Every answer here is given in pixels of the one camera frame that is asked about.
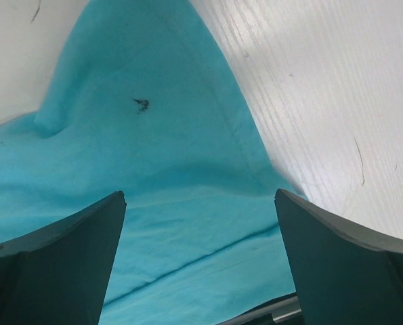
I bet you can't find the light blue t shirt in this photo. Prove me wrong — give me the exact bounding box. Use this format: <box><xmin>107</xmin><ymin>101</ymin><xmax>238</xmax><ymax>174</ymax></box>
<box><xmin>0</xmin><ymin>1</ymin><xmax>295</xmax><ymax>324</ymax></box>

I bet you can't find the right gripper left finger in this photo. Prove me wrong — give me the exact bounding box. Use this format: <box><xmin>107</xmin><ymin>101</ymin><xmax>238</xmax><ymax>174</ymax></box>
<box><xmin>0</xmin><ymin>191</ymin><xmax>126</xmax><ymax>324</ymax></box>

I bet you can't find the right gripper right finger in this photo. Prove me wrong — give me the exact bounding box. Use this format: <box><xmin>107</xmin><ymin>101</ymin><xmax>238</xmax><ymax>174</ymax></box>
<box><xmin>275</xmin><ymin>190</ymin><xmax>403</xmax><ymax>324</ymax></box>

